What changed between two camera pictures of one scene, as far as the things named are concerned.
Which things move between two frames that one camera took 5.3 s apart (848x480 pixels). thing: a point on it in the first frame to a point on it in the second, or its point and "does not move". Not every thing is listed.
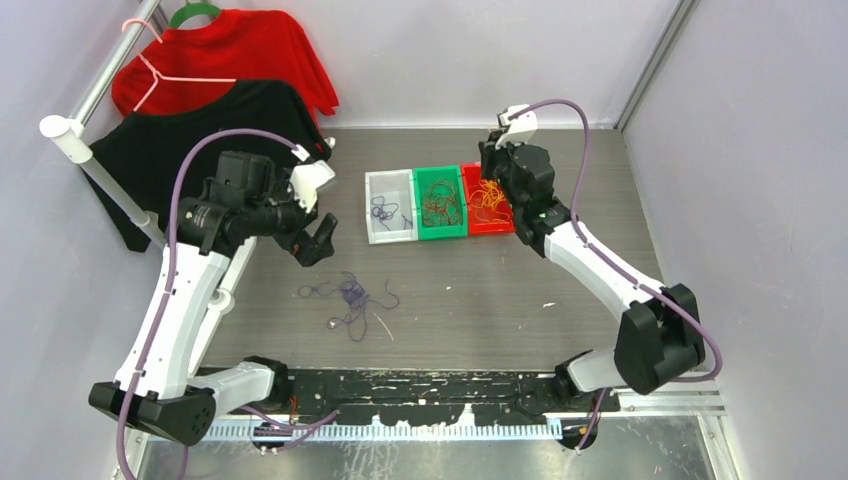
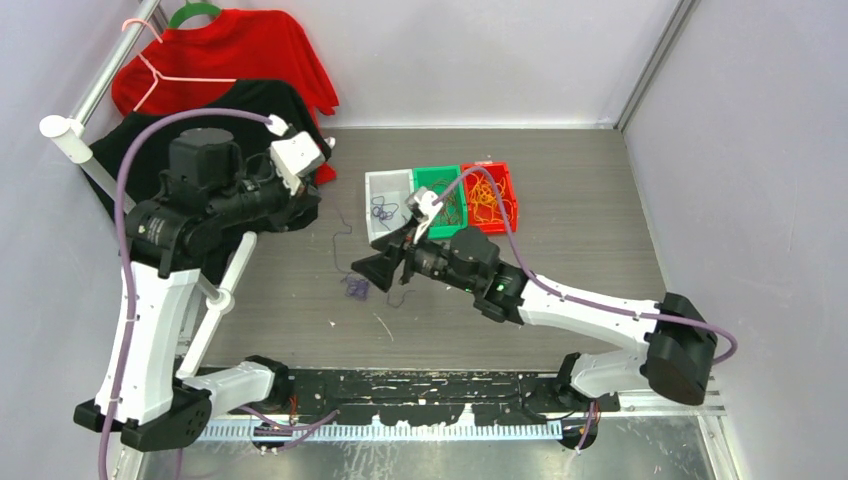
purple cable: [386, 210] does not move
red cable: [440, 206] does not move
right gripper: [491, 151] to [379, 268]
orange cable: [486, 200] does not move
